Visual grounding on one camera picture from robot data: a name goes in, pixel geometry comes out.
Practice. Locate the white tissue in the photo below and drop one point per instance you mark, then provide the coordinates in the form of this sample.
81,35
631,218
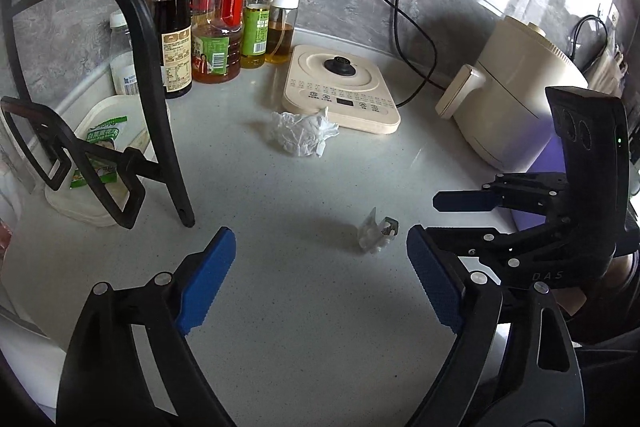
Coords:
302,135

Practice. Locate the white-top oil spray bottle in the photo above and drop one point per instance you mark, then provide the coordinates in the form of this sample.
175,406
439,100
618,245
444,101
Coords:
281,25

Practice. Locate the black corner shelf rack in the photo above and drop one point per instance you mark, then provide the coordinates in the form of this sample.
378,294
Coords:
52,150

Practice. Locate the clear plastic blister packaging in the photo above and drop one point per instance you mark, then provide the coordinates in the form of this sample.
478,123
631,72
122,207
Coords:
373,235

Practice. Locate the dark soy sauce bottle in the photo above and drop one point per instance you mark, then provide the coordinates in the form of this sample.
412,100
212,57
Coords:
172,20

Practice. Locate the small white-capped jar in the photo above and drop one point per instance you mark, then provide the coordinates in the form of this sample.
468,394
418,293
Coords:
121,56

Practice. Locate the white air fryer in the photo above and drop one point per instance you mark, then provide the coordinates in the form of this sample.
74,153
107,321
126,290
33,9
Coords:
499,103

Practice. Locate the red-handled cooking oil bottle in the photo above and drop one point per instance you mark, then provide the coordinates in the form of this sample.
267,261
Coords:
217,29

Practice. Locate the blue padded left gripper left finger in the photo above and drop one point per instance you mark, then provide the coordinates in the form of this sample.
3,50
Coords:
199,278

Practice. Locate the purple plastic bucket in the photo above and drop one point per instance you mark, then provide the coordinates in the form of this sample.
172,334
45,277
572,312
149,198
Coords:
550,161

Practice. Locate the cream induction cooker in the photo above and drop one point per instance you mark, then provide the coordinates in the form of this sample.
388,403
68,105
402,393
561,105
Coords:
350,89

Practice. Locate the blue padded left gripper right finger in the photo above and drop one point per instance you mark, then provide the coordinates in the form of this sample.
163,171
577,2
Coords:
439,286

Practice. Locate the yellow-capped green label bottle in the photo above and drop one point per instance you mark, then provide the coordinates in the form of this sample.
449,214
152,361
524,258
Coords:
255,33

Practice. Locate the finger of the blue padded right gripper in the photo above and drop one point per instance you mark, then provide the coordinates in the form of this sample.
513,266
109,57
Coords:
466,201

